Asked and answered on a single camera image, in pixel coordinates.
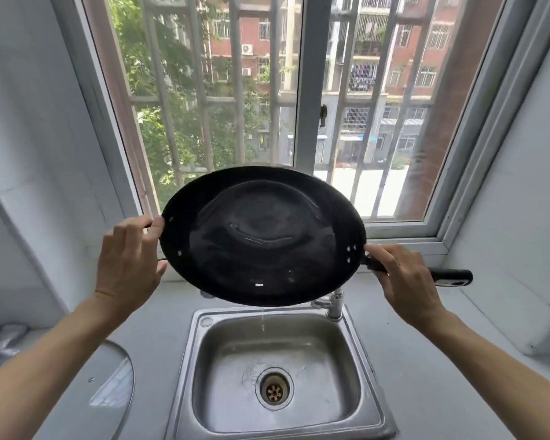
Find person's left hand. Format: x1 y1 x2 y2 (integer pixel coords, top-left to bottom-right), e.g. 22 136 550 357
93 215 168 309

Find person's right hand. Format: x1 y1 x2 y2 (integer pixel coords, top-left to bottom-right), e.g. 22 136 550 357
363 244 451 332

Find black wok with handle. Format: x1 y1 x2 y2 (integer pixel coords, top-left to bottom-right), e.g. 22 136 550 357
157 166 474 308

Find person's right forearm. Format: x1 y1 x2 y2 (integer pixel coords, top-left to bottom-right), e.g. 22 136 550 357
412 310 550 440

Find person's left forearm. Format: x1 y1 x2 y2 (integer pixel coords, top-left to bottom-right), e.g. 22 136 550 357
0 292 136 440

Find chrome faucet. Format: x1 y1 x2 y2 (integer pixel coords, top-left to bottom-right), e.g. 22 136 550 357
312 289 345 322

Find glass pot lid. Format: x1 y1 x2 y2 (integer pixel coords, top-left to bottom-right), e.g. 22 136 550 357
50 340 135 440

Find stainless steel sink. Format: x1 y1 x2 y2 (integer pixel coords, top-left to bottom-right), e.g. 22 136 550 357
164 305 398 440

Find sink drain strainer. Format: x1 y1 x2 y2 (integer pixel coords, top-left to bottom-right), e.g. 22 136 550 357
260 373 290 408

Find crumpled plastic bag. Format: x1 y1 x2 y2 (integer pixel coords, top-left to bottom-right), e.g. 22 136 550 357
0 323 30 376

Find white framed window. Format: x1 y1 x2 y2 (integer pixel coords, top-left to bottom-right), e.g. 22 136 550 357
50 0 550 266

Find metal window security bars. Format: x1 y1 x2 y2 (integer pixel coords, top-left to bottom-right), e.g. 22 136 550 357
133 0 441 190

